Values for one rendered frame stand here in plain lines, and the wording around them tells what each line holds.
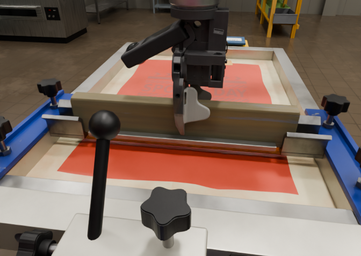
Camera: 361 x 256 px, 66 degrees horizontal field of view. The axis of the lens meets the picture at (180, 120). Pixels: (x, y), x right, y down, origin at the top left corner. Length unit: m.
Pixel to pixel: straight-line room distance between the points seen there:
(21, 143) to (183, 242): 0.38
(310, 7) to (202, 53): 7.53
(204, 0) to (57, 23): 4.68
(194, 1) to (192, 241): 0.29
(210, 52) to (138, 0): 7.73
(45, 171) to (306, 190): 0.44
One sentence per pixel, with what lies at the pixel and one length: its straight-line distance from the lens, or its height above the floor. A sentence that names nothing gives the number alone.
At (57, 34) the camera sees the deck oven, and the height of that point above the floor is 0.15.
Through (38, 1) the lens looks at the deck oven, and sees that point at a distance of 5.11.
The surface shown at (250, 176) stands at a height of 0.96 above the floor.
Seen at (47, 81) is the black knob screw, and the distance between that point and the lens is 0.63.
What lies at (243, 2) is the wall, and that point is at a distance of 7.72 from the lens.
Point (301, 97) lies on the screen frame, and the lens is 0.72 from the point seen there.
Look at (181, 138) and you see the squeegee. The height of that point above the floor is 1.00.
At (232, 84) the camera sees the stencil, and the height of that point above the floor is 0.96.
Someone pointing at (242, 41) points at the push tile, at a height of 0.97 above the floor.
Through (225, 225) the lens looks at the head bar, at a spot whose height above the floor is 1.04.
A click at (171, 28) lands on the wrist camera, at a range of 0.43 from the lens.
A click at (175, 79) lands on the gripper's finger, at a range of 0.43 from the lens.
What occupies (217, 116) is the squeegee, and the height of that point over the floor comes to 1.04.
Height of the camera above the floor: 1.29
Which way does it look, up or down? 31 degrees down
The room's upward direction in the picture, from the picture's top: straight up
